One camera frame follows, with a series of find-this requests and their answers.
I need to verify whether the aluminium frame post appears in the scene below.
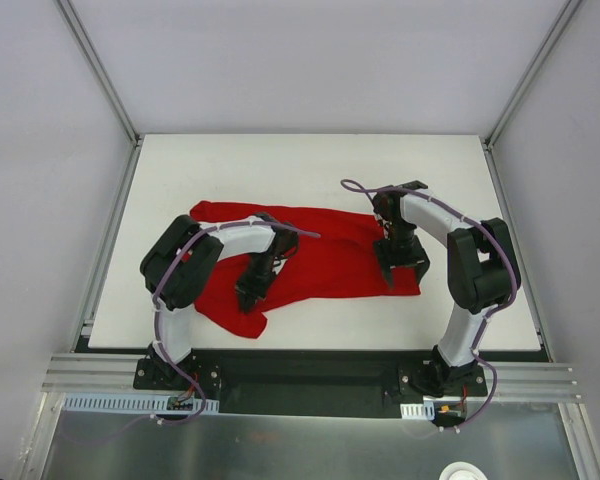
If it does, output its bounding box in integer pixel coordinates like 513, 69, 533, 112
482, 0, 585, 151
53, 0, 141, 145

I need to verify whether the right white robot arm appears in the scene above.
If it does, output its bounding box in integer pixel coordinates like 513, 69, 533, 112
371, 181, 520, 398

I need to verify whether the right aluminium frame post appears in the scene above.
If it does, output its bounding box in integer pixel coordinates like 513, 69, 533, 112
482, 0, 585, 151

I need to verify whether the left aluminium frame post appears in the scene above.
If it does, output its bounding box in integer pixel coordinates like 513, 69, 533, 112
53, 0, 141, 145

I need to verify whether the red t-shirt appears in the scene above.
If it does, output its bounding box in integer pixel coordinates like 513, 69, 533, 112
190, 200, 420, 339

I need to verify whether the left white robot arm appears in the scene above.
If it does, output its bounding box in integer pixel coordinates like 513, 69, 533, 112
136, 213, 300, 390

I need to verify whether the right white cable duct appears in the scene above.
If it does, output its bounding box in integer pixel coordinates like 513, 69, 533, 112
400, 401, 435, 421

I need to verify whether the aluminium front rail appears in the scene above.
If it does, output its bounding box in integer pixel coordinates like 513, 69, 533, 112
42, 353, 584, 403

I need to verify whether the left white cable duct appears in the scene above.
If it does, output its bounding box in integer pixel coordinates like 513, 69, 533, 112
63, 393, 219, 415

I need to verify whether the white cable duct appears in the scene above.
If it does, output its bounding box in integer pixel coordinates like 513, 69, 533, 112
63, 393, 219, 415
400, 401, 435, 421

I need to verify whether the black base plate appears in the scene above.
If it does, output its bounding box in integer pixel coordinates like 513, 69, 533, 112
133, 349, 487, 418

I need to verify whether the white round object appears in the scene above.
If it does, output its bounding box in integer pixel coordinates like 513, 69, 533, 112
439, 461, 487, 480

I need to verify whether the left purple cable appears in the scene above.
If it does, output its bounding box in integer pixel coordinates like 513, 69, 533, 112
54, 215, 323, 443

